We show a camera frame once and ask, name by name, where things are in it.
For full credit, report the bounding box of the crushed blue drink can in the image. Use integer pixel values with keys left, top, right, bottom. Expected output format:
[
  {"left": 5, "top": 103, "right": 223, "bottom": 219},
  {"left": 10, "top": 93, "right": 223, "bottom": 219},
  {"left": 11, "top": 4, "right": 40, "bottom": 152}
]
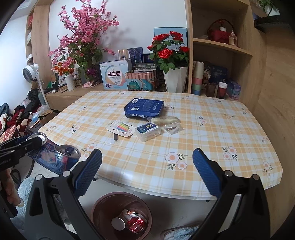
[{"left": 27, "top": 140, "right": 81, "bottom": 175}]

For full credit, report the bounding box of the crushed red cola can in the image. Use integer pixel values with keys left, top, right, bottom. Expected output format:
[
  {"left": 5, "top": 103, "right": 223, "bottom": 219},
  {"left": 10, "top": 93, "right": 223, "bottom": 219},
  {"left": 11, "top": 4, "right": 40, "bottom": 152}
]
[{"left": 122, "top": 210, "right": 148, "bottom": 234}]

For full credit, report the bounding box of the clear plastic floss box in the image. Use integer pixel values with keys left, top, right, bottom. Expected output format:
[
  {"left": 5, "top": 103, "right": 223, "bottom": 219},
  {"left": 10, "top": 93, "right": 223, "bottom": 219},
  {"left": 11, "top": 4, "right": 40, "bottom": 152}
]
[{"left": 135, "top": 123, "right": 161, "bottom": 142}]

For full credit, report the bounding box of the yellowish plastic wrapper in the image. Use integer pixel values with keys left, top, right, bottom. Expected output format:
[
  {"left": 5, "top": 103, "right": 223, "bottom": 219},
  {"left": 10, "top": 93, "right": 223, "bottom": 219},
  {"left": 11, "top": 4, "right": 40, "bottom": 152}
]
[{"left": 147, "top": 116, "right": 181, "bottom": 125}]

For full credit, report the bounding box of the maroon trash bin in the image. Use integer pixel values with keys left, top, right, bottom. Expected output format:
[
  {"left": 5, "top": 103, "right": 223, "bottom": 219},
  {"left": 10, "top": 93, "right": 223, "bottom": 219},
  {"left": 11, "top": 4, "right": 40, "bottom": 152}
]
[{"left": 91, "top": 192, "right": 152, "bottom": 239}]

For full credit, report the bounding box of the left hand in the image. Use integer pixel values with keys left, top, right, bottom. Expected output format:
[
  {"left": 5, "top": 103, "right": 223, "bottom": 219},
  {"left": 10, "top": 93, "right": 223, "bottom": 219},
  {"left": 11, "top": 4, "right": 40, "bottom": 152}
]
[{"left": 1, "top": 168, "right": 24, "bottom": 207}]

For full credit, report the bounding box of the light blue fuzzy left slipper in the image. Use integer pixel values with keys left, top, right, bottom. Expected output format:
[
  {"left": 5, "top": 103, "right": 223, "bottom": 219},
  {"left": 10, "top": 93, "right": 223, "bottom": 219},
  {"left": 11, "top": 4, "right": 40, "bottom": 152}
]
[{"left": 10, "top": 176, "right": 35, "bottom": 231}]

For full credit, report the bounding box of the light blue fuzzy slipper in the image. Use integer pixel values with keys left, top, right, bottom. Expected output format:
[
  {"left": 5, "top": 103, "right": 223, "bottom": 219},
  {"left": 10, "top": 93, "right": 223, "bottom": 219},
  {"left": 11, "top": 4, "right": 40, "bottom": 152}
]
[
  {"left": 10, "top": 176, "right": 35, "bottom": 231},
  {"left": 160, "top": 222, "right": 201, "bottom": 240}
]

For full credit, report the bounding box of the small clear plastic bag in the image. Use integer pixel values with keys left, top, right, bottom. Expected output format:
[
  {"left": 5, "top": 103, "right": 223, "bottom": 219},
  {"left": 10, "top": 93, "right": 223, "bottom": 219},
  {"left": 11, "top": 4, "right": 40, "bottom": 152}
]
[{"left": 163, "top": 123, "right": 183, "bottom": 135}]

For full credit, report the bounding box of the colourful marker blister pack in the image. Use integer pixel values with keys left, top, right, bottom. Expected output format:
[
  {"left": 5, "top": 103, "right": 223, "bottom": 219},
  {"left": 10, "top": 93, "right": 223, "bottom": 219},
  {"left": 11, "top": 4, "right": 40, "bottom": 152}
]
[{"left": 106, "top": 120, "right": 136, "bottom": 138}]

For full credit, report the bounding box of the low wooden sideboard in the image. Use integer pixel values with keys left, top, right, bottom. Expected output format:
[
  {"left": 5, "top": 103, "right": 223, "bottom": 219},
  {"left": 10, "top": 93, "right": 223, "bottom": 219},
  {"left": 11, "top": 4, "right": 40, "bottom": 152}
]
[{"left": 44, "top": 82, "right": 107, "bottom": 111}]

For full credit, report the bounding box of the yellow plaid tablecloth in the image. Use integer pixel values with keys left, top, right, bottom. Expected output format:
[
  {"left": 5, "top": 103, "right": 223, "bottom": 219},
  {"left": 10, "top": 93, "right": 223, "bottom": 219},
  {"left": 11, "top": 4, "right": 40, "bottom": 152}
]
[{"left": 40, "top": 91, "right": 283, "bottom": 200}]

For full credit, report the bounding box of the small white desk fan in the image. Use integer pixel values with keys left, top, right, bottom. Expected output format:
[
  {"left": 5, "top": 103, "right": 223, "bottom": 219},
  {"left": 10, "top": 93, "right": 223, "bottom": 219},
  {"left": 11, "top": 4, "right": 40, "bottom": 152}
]
[{"left": 22, "top": 64, "right": 39, "bottom": 83}]

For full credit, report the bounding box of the red white paper cup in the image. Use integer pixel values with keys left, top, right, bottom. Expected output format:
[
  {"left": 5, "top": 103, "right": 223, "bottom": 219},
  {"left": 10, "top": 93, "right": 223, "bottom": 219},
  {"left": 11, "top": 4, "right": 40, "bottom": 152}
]
[{"left": 216, "top": 82, "right": 228, "bottom": 99}]

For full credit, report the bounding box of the small blue carton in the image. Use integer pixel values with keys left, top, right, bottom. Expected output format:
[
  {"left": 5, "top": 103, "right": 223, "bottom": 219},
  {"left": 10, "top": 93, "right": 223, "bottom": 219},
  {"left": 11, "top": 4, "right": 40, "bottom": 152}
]
[{"left": 226, "top": 81, "right": 242, "bottom": 100}]

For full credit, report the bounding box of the orange flower white vase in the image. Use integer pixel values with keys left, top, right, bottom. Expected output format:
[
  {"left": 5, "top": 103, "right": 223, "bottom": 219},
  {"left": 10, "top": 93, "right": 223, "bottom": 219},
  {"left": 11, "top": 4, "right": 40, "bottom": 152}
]
[{"left": 53, "top": 62, "right": 75, "bottom": 92}]

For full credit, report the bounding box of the blue luckin coffee box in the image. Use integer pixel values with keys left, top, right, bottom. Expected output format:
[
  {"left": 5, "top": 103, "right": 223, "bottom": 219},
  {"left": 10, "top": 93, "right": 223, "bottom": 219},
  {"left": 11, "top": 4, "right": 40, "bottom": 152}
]
[{"left": 124, "top": 98, "right": 164, "bottom": 119}]

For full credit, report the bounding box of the stack of pastel cups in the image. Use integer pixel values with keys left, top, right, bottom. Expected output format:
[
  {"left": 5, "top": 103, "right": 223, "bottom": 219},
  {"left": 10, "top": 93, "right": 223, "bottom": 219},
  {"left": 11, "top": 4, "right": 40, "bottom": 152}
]
[{"left": 192, "top": 61, "right": 204, "bottom": 95}]

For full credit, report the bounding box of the white blue probiotics box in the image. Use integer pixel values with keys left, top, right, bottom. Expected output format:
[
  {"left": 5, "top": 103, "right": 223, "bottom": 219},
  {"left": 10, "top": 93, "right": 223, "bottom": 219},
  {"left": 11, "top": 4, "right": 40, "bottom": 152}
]
[{"left": 100, "top": 59, "right": 132, "bottom": 90}]

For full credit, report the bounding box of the striped teal gift box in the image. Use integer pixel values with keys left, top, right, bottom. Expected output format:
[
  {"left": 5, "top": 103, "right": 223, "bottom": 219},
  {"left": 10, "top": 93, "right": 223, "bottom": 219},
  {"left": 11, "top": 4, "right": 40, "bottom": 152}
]
[{"left": 126, "top": 70, "right": 159, "bottom": 92}]

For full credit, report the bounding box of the wooden shelf unit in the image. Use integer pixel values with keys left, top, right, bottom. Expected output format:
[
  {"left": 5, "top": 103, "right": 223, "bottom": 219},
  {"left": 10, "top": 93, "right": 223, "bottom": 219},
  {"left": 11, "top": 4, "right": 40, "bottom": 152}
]
[{"left": 185, "top": 1, "right": 294, "bottom": 234}]

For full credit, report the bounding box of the red rose bouquet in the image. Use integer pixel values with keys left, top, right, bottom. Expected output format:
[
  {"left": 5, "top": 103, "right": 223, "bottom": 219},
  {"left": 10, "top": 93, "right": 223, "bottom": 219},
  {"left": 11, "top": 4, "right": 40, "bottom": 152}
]
[{"left": 147, "top": 31, "right": 190, "bottom": 73}]

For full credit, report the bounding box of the red basket on shelf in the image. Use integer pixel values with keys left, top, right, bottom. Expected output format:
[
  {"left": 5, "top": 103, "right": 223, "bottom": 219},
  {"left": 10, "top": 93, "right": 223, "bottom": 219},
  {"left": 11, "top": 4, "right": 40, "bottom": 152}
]
[{"left": 207, "top": 18, "right": 234, "bottom": 44}]

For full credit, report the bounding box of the pink cherry blossom bouquet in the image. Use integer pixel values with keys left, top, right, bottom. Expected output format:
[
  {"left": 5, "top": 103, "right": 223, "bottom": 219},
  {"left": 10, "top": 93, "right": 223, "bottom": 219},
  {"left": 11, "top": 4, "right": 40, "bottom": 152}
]
[{"left": 48, "top": 1, "right": 119, "bottom": 80}]

